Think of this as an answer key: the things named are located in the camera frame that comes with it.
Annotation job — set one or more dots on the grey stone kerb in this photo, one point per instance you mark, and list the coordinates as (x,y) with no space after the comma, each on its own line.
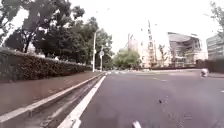
(33,107)

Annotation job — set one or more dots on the pole with round sign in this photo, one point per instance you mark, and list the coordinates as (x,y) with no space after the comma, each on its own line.
(101,53)

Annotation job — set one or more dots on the tree with sparse branches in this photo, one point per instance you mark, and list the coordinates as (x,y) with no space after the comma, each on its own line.
(219,15)

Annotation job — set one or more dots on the group of large trees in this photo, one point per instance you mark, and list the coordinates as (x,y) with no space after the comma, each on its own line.
(56,33)

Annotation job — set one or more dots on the grey block building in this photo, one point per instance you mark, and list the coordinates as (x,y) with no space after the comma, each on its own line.
(215,48)

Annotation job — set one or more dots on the long trimmed hedge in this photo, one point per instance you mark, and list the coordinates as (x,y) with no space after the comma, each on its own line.
(33,66)

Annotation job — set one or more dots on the curved glass-fronted building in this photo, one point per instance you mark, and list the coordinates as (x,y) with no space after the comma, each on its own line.
(185,50)

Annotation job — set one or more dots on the tall pale pole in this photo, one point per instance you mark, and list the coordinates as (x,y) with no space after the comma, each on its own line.
(94,56)

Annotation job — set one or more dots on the robot's own part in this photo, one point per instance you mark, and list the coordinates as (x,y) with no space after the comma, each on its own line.
(136,125)

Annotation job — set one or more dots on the tall lattice tower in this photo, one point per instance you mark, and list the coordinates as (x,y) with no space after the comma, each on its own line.
(150,50)

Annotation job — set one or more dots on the reddish brick pavement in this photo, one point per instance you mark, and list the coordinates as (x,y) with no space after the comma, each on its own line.
(33,91)

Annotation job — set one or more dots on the green tree cluster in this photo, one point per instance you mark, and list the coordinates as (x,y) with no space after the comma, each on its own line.
(126,59)

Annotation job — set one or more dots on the grey asphalt road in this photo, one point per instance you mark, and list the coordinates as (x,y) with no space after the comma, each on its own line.
(150,100)

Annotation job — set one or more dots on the pale high-rise building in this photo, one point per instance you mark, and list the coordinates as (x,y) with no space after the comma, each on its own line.
(133,45)

